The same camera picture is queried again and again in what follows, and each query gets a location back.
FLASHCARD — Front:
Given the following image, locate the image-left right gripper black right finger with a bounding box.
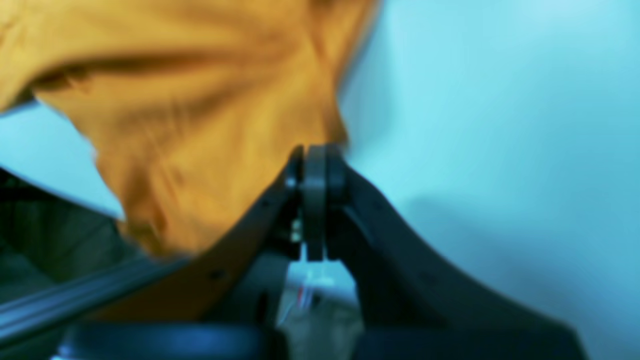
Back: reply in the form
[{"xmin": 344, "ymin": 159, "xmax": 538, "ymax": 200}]
[{"xmin": 326, "ymin": 145, "xmax": 586, "ymax": 360}]

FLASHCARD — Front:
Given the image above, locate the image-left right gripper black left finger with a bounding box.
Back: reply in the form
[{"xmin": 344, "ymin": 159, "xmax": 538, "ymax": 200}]
[{"xmin": 57, "ymin": 145, "xmax": 328, "ymax": 360}]

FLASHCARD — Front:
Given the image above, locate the orange t-shirt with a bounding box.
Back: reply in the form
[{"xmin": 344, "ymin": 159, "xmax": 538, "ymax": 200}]
[{"xmin": 0, "ymin": 0, "xmax": 378, "ymax": 255}]

